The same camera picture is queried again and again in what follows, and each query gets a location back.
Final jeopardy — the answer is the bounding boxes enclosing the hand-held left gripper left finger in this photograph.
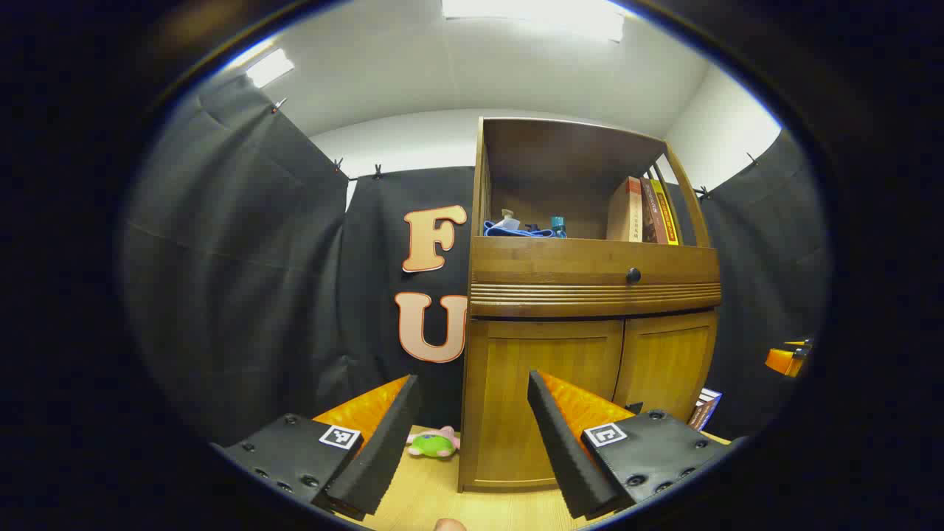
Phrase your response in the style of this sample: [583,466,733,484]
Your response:
[210,374,423,522]

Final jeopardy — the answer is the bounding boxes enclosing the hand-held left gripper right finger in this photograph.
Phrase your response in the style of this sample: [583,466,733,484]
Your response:
[527,370,738,521]

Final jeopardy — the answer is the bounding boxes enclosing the wooden shoe cabinet door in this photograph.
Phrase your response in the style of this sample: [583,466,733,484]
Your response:
[614,310,718,425]
[466,319,626,484]

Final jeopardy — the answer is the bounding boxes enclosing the wooden double-door shoe cabinet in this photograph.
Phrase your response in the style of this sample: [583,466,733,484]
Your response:
[457,116,723,493]

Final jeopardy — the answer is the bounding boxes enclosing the wooden cabinet drawer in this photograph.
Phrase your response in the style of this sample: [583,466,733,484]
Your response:
[469,236,722,318]

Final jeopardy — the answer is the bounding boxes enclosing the green pink plush toy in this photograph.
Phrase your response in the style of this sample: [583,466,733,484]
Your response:
[406,426,461,459]

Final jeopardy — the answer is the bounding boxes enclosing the blue white printed box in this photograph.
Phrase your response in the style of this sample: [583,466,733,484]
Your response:
[690,389,723,431]

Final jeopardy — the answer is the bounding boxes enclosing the yellow spine book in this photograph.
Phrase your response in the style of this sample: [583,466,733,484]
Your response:
[650,179,679,246]

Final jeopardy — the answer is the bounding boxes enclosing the dark brown book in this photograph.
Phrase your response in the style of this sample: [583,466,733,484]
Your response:
[640,177,669,244]

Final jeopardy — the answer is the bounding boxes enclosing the blue cloth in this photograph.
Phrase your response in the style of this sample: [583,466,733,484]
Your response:
[483,220,558,238]

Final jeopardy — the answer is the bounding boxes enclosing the black backdrop cloth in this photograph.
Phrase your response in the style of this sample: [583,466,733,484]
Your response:
[122,74,830,443]

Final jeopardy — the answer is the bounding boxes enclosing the tan book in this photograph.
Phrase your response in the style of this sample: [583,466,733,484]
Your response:
[606,177,644,243]

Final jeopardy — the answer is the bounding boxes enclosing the small ceiling light panel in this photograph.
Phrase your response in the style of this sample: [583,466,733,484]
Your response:
[246,49,294,88]

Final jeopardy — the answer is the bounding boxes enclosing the large ceiling light panel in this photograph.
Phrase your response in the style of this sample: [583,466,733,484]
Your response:
[442,0,626,42]

